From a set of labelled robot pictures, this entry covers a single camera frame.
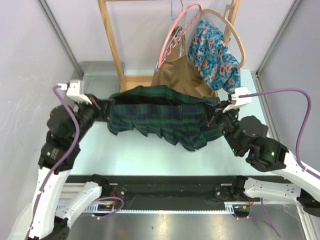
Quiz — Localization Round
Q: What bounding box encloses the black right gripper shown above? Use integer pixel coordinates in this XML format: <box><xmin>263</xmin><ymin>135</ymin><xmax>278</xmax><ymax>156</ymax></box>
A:
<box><xmin>202</xmin><ymin>99</ymin><xmax>242</xmax><ymax>155</ymax></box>

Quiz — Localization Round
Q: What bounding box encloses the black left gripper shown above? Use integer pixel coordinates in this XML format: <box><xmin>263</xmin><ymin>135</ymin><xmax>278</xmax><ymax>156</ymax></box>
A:
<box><xmin>72</xmin><ymin>93</ymin><xmax>115</xmax><ymax>143</ymax></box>

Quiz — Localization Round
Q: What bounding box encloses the green plaid garment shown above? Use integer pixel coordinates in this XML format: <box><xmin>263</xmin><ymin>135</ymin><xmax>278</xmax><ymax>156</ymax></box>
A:
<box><xmin>107</xmin><ymin>85</ymin><xmax>222</xmax><ymax>152</ymax></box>

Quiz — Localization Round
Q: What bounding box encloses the light blue wire hanger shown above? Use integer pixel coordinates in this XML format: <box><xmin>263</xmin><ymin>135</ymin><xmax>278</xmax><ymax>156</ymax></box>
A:
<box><xmin>154</xmin><ymin>0</ymin><xmax>201</xmax><ymax>73</ymax></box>

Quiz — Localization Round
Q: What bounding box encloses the tan brown skirt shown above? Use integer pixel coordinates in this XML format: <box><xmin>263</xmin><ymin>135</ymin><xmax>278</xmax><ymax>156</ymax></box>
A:
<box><xmin>151</xmin><ymin>37</ymin><xmax>218</xmax><ymax>98</ymax></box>

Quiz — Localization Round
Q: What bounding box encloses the blue floral garment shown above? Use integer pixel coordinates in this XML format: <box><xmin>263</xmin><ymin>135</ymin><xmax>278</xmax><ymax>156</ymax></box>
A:
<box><xmin>187</xmin><ymin>20</ymin><xmax>241</xmax><ymax>92</ymax></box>

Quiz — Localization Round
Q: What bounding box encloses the beige wooden hanger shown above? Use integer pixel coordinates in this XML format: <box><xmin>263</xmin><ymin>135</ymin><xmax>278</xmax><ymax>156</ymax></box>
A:
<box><xmin>200</xmin><ymin>0</ymin><xmax>246</xmax><ymax>69</ymax></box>

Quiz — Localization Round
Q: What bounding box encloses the pink plastic hanger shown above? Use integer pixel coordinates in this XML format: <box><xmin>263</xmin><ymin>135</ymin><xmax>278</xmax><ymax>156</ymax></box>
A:
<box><xmin>157</xmin><ymin>1</ymin><xmax>203</xmax><ymax>70</ymax></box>

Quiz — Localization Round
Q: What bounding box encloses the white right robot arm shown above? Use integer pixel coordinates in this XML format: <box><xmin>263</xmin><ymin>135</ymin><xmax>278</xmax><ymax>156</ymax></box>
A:
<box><xmin>208</xmin><ymin>101</ymin><xmax>320</xmax><ymax>217</ymax></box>

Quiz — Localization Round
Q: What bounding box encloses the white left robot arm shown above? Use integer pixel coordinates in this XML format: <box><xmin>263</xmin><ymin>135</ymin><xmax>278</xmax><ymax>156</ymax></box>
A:
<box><xmin>23</xmin><ymin>94</ymin><xmax>114</xmax><ymax>240</ymax></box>

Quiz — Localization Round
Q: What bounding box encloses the grey plastic bin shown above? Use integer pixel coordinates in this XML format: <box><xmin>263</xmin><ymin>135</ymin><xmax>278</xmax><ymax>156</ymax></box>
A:
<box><xmin>70</xmin><ymin>61</ymin><xmax>121</xmax><ymax>99</ymax></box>

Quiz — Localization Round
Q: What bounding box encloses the wooden clothes rack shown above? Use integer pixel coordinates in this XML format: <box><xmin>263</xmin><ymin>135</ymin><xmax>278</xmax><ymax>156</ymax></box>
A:
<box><xmin>98</xmin><ymin>0</ymin><xmax>241</xmax><ymax>92</ymax></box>

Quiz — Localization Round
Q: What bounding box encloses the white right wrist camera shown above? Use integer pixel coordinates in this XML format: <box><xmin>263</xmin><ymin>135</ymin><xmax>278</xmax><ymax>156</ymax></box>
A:
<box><xmin>222</xmin><ymin>86</ymin><xmax>252</xmax><ymax>113</ymax></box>

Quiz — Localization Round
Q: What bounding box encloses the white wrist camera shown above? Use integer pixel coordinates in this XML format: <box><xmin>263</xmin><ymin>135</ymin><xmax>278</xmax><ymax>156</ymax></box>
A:
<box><xmin>222</xmin><ymin>86</ymin><xmax>252</xmax><ymax>113</ymax></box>
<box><xmin>57</xmin><ymin>79</ymin><xmax>92</xmax><ymax>105</ymax></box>

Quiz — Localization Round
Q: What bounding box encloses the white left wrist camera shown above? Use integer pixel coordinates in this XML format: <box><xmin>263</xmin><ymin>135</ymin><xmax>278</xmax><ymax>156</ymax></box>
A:
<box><xmin>57</xmin><ymin>79</ymin><xmax>92</xmax><ymax>105</ymax></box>

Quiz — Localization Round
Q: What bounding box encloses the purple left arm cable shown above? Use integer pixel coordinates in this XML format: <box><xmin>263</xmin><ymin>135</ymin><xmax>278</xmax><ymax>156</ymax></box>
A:
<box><xmin>24</xmin><ymin>84</ymin><xmax>81</xmax><ymax>240</ymax></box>

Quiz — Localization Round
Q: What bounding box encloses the light blue cable duct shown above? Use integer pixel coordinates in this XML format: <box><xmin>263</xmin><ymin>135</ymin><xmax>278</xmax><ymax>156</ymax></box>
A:
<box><xmin>56</xmin><ymin>202</ymin><xmax>237</xmax><ymax>215</ymax></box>

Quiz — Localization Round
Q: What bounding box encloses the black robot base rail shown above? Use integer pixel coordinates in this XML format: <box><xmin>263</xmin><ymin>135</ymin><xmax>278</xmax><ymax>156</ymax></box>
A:
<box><xmin>64</xmin><ymin>174</ymin><xmax>283</xmax><ymax>217</ymax></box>

